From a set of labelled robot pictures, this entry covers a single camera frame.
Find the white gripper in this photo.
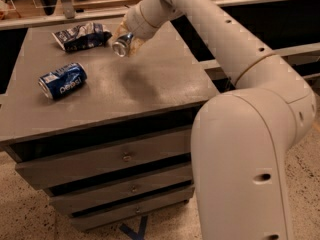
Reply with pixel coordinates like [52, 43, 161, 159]
[112, 1, 157, 57]

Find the silver redbull can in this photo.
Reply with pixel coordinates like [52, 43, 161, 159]
[112, 32, 133, 57]

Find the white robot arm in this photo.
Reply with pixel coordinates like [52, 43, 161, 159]
[112, 0, 316, 240]

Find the blue chip bag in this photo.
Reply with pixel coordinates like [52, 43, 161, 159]
[53, 22, 112, 52]

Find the blue pepsi can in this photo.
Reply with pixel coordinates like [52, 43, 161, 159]
[38, 63, 87, 100]

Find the grey drawer cabinet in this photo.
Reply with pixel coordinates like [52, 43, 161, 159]
[0, 23, 217, 219]

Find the top grey drawer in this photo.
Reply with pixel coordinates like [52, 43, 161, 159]
[16, 128, 191, 190]

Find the grey drawer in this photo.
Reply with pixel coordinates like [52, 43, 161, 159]
[16, 128, 191, 190]
[70, 183, 194, 231]
[50, 163, 192, 215]

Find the bottom grey drawer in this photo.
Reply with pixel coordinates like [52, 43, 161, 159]
[70, 183, 194, 231]

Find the middle grey drawer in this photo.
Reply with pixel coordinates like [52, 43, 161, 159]
[50, 163, 192, 215]

